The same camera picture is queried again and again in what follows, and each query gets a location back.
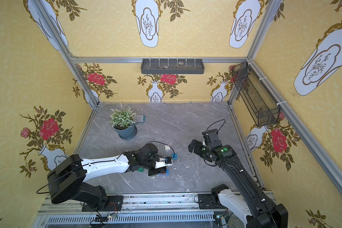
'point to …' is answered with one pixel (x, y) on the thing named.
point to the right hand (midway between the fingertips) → (194, 150)
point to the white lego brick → (167, 147)
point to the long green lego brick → (141, 169)
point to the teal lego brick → (175, 156)
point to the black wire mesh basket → (264, 109)
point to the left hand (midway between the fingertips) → (165, 167)
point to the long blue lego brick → (167, 172)
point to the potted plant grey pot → (122, 119)
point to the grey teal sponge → (140, 118)
